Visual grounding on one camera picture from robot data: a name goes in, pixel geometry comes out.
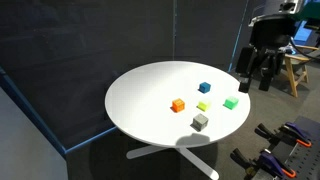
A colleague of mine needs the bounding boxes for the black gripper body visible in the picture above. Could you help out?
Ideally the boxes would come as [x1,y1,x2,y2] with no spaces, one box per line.
[249,16,297,56]

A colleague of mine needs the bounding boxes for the gray block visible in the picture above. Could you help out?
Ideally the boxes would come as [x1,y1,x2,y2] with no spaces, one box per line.
[192,113,210,132]

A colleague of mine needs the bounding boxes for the blue block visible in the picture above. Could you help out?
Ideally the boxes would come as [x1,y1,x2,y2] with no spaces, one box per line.
[198,81,212,94]

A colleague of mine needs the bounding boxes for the lime green block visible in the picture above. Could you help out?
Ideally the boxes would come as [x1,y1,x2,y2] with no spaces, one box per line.
[196,99,212,113]

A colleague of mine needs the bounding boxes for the orange block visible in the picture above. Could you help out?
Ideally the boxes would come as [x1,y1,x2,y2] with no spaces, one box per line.
[171,97,186,113]

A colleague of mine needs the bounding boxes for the wooden stool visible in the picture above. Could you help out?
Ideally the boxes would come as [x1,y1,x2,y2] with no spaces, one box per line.
[282,44,320,98]

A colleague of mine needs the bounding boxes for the blue box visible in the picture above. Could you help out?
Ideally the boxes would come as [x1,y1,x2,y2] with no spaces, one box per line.
[293,19,314,45]

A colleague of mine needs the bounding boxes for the purple clamp with orange tip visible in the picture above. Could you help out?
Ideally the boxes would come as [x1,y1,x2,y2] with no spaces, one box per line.
[230,147,297,180]
[254,121,313,149]

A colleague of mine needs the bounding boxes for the white table base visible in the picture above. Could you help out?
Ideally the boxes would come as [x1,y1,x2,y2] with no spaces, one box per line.
[125,142,220,180]

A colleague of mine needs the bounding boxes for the thin blue frame post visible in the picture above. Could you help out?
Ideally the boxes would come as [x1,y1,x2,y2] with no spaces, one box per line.
[227,0,250,73]

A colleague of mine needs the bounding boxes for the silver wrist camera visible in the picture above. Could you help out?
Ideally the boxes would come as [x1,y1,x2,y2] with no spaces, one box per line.
[278,0,303,15]

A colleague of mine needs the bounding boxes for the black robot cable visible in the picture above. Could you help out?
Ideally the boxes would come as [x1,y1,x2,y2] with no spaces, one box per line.
[288,35,320,62]

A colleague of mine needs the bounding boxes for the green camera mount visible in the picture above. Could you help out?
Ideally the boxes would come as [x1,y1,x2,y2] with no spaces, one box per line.
[293,0,320,23]

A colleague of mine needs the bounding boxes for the orange-handled clamps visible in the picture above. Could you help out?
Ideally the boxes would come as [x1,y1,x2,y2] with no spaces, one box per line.
[248,115,320,180]

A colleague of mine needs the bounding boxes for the blue frame base bar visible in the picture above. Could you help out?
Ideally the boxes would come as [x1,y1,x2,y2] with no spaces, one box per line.
[63,125,119,156]

